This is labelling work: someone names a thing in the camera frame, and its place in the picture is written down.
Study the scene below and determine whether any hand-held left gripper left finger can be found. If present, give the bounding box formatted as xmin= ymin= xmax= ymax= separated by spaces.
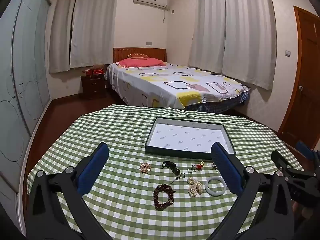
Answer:
xmin=25 ymin=142 xmax=113 ymax=240

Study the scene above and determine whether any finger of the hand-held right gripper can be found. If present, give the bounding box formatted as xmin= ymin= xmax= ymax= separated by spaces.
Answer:
xmin=271 ymin=150 xmax=300 ymax=178
xmin=296 ymin=141 xmax=320 ymax=165

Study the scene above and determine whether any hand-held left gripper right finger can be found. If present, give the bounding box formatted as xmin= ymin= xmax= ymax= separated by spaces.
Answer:
xmin=207 ymin=142 xmax=295 ymax=240

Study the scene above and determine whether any pale jade bangle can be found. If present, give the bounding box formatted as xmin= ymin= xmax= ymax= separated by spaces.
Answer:
xmin=205 ymin=177 xmax=228 ymax=196

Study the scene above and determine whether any pearl bracelet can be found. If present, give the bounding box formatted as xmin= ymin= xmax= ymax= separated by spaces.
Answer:
xmin=186 ymin=177 xmax=203 ymax=197

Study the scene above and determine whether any green jewelry tray box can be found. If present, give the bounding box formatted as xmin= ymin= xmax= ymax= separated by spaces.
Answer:
xmin=145 ymin=116 xmax=236 ymax=160

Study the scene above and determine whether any black cord keychain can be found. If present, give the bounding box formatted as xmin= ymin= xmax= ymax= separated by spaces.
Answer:
xmin=161 ymin=160 xmax=186 ymax=183

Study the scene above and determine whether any dark red bead bracelet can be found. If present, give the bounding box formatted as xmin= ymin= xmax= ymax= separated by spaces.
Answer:
xmin=153 ymin=184 xmax=175 ymax=212

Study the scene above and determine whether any person's right hand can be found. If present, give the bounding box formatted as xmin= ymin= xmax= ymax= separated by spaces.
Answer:
xmin=292 ymin=201 xmax=313 ymax=220

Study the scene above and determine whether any green checked tablecloth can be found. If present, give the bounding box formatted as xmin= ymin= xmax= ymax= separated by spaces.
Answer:
xmin=27 ymin=104 xmax=304 ymax=240

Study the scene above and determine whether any blue plaid bed skirt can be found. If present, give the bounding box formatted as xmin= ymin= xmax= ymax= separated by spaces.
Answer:
xmin=185 ymin=91 xmax=250 ymax=114

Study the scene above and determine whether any brown wooden door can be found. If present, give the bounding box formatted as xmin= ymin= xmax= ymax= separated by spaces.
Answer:
xmin=277 ymin=6 xmax=320 ymax=150

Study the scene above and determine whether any dark wooden nightstand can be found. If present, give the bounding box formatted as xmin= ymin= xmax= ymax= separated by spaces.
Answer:
xmin=80 ymin=74 xmax=107 ymax=100

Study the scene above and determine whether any red gift box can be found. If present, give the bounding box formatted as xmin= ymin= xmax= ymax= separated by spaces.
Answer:
xmin=84 ymin=67 xmax=105 ymax=77

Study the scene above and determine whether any patterned white bed sheet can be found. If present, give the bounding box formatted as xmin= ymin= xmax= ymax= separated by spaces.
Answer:
xmin=105 ymin=62 xmax=251 ymax=110

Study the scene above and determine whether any pink pillow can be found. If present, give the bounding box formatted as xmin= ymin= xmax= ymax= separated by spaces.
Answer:
xmin=117 ymin=58 xmax=167 ymax=68

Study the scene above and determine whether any wooden bed headboard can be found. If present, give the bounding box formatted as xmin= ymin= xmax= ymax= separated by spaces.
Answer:
xmin=113 ymin=47 xmax=167 ymax=63

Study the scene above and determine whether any glass sliding wardrobe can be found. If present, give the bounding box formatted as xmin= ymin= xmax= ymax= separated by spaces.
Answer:
xmin=0 ymin=0 xmax=53 ymax=200

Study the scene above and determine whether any white curtain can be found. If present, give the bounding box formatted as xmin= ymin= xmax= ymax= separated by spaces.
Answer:
xmin=70 ymin=0 xmax=119 ymax=68
xmin=49 ymin=0 xmax=80 ymax=74
xmin=222 ymin=0 xmax=278 ymax=90
xmin=187 ymin=0 xmax=227 ymax=73

